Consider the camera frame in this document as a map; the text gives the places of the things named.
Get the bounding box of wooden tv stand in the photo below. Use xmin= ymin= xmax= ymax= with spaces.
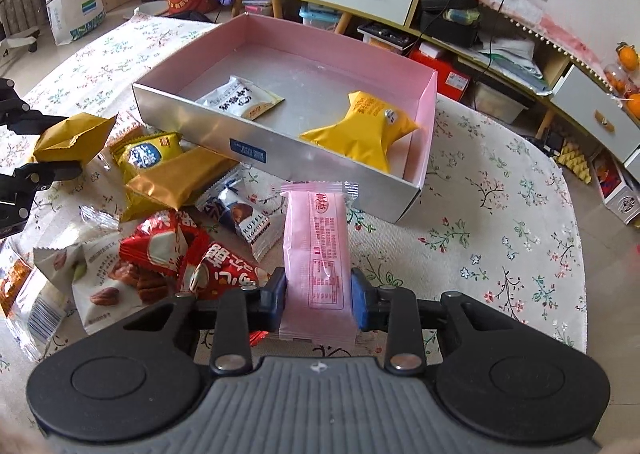
xmin=405 ymin=0 xmax=640 ymax=170

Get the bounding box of orange wafer snack packet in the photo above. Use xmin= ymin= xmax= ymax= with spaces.
xmin=112 ymin=112 xmax=148 ymax=145

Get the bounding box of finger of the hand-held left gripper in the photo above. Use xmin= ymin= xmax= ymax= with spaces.
xmin=0 ymin=159 xmax=84 ymax=238
xmin=0 ymin=78 xmax=68 ymax=136

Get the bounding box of black flat electronic device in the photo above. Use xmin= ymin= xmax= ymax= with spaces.
xmin=357 ymin=20 xmax=418 ymax=46

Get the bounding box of clear wrapped snack packet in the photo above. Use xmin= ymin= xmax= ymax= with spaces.
xmin=79 ymin=203 xmax=125 ymax=231

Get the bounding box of white nut snack packet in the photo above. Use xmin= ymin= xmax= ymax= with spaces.
xmin=32 ymin=237 xmax=176 ymax=335

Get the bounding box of red large-character snack packet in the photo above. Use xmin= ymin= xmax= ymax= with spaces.
xmin=175 ymin=239 xmax=275 ymax=307

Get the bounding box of pile of folded papers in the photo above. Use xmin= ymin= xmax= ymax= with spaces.
xmin=472 ymin=37 xmax=546 ymax=92

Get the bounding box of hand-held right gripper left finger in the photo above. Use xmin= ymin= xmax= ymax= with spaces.
xmin=122 ymin=267 xmax=288 ymax=378

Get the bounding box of gold foil snack packet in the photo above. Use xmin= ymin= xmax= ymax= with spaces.
xmin=121 ymin=147 xmax=241 ymax=223
xmin=32 ymin=113 xmax=118 ymax=169

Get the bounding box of red flat box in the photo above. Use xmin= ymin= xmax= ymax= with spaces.
xmin=407 ymin=47 xmax=473 ymax=100

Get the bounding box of orange with leaves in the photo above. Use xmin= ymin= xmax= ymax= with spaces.
xmin=616 ymin=42 xmax=640 ymax=71

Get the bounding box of small black device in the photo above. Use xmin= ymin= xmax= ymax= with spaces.
xmin=542 ymin=127 xmax=566 ymax=157

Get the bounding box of white black-print snack packet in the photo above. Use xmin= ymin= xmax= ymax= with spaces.
xmin=195 ymin=76 xmax=286 ymax=121

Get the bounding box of white paper shopping bag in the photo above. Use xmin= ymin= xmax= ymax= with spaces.
xmin=44 ymin=0 xmax=107 ymax=48

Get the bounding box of green yellow cloth bundle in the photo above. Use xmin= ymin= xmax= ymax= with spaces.
xmin=442 ymin=8 xmax=481 ymax=25

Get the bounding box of white red-print box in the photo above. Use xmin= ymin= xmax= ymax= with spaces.
xmin=592 ymin=149 xmax=640 ymax=227

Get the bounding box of yellow egg tray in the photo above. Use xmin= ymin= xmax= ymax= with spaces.
xmin=555 ymin=141 xmax=597 ymax=183

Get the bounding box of clear bag of small oranges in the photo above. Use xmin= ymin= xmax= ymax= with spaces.
xmin=602 ymin=63 xmax=640 ymax=96

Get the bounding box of black storage box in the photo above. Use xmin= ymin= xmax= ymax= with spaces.
xmin=417 ymin=0 xmax=482 ymax=48

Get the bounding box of silver pink-lined cardboard box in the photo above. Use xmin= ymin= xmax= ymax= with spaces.
xmin=131 ymin=12 xmax=440 ymax=225

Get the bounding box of red white-picture snack packet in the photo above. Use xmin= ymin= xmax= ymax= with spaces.
xmin=119 ymin=211 xmax=211 ymax=292

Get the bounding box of blue plastic storage box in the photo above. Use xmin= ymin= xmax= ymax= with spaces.
xmin=299 ymin=3 xmax=346 ymax=32

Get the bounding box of clear storage bin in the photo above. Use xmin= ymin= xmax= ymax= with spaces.
xmin=470 ymin=82 xmax=523 ymax=124

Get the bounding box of wide white stand drawer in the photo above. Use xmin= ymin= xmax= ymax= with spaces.
xmin=550 ymin=64 xmax=640 ymax=160

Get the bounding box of yellow blue-label snack packet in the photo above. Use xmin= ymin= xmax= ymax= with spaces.
xmin=109 ymin=131 xmax=185 ymax=180

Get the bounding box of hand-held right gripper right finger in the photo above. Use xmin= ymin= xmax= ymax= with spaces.
xmin=350 ymin=267 xmax=521 ymax=378

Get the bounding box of pink snack packet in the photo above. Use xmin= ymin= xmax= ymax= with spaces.
xmin=279 ymin=180 xmax=361 ymax=347

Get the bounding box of white orange snack bag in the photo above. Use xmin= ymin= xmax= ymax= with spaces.
xmin=0 ymin=239 xmax=73 ymax=365

